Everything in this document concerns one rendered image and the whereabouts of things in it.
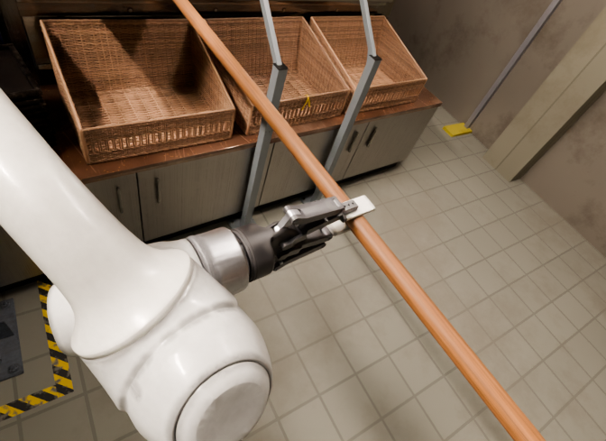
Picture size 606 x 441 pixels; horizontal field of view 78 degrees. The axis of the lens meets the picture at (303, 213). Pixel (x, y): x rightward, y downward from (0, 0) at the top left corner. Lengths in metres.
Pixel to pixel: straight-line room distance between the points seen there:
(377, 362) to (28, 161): 1.74
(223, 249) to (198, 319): 0.19
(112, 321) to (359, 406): 1.57
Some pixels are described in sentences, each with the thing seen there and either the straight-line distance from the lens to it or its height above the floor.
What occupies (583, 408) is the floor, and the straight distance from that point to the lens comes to 2.50.
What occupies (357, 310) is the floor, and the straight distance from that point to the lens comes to 1.96.
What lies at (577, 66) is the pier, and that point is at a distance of 3.14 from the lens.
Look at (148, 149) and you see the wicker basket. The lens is 1.53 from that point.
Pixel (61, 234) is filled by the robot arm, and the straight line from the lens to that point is 0.28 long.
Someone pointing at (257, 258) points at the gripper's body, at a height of 1.22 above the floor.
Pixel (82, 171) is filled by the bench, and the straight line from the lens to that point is 1.49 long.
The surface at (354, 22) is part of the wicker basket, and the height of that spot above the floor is 0.82.
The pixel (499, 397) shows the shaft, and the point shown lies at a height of 1.20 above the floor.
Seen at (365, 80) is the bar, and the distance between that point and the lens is 1.75.
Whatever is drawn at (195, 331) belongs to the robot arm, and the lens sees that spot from 0.27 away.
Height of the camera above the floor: 1.62
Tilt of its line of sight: 47 degrees down
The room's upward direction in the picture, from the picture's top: 22 degrees clockwise
